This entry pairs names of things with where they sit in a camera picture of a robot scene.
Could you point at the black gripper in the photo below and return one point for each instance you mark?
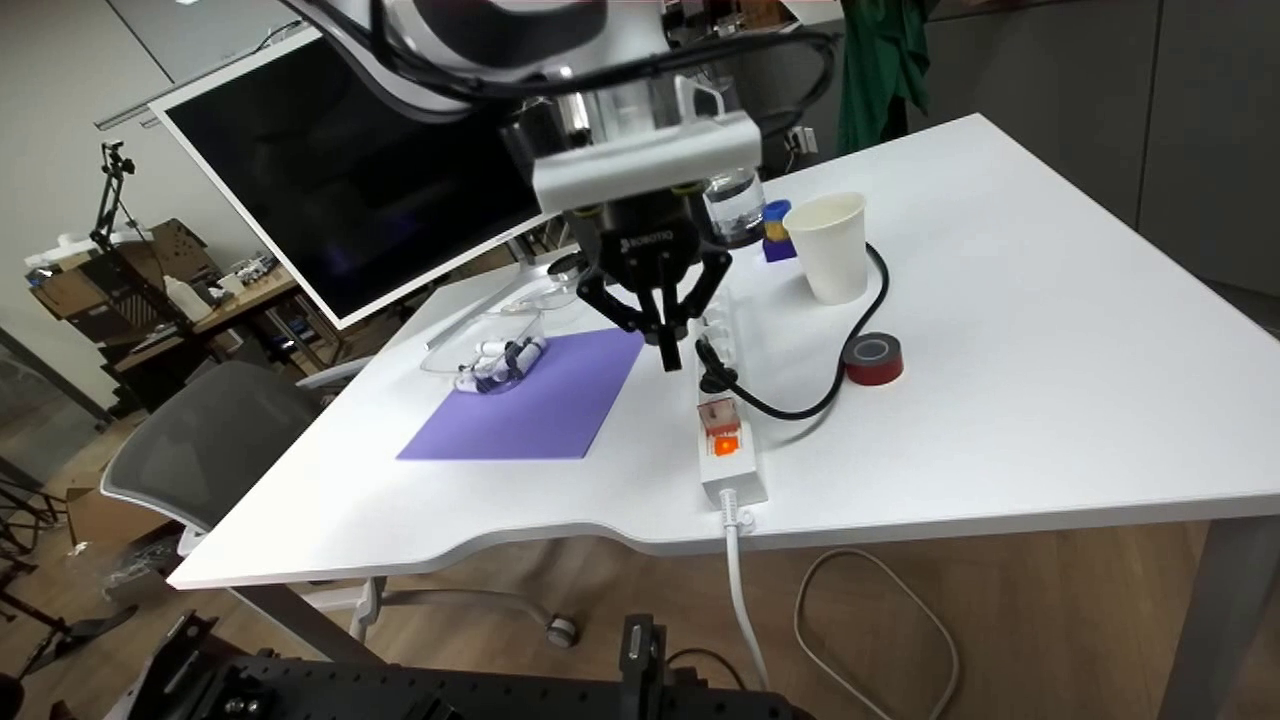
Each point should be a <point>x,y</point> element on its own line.
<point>651,241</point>

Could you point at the white power strip orange switch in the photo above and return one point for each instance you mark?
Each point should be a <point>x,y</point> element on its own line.
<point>728,470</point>

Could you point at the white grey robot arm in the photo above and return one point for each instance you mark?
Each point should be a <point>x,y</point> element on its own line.
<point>505,33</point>

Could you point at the clear glass jar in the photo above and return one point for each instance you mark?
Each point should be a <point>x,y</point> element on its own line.
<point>736,206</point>

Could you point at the blue yellow toy block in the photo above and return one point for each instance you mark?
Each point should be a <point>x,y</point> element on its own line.
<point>776,237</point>

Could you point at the white coffee capsule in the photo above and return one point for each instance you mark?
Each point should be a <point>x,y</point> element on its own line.
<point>521,352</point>
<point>488,358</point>

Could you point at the purple paper sheet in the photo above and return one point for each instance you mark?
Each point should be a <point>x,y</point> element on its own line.
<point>534,401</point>

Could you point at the white paper cup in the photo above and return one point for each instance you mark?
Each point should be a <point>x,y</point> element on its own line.
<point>832,253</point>

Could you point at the clear plastic bowl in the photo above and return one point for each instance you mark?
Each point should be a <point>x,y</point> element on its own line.
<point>464,341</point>

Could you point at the red tape roll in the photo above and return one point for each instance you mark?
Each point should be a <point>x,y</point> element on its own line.
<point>874,371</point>

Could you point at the green cloth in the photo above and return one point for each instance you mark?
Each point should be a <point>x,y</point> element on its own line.
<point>880,66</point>

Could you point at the white framed monitor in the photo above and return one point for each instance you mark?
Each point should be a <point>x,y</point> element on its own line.
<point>333,174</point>

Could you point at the cluttered wooden side desk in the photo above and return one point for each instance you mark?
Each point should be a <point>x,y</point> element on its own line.
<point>240,315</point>

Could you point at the grey office chair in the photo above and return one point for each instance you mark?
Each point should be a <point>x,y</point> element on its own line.
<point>215,442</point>

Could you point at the brown cardboard box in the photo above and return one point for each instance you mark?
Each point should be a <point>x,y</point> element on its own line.
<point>146,261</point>

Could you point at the grey table leg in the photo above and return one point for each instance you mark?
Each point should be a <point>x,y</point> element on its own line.
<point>1221,624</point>

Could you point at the black camera tripod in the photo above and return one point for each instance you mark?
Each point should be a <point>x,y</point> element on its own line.
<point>120,167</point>

